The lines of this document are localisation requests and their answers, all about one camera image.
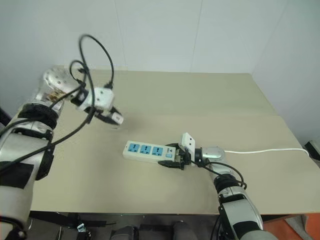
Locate dark grey box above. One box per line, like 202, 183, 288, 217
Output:
303, 140, 320, 161

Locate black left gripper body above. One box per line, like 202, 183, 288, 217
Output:
94, 107, 113, 120

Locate black object at wall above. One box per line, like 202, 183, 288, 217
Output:
0, 106, 12, 131

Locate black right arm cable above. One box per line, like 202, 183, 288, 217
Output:
186, 147, 248, 191

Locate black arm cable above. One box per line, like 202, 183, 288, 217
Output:
186, 147, 248, 191
0, 33, 116, 174

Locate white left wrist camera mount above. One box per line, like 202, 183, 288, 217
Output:
92, 86, 116, 111

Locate black table frame bar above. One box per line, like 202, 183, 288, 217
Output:
29, 210, 219, 226

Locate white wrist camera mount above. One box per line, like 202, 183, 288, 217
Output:
180, 132, 197, 161
92, 86, 116, 111

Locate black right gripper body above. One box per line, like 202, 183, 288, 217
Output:
174, 146, 196, 171

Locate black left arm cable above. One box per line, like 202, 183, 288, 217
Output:
0, 33, 116, 174

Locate white power strip cord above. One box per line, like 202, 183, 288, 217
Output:
223, 147, 311, 158

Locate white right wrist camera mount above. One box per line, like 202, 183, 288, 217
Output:
180, 132, 197, 161

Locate white charger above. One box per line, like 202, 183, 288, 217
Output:
110, 112, 125, 126

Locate white power strip blue sockets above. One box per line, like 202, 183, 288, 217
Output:
122, 140, 177, 165

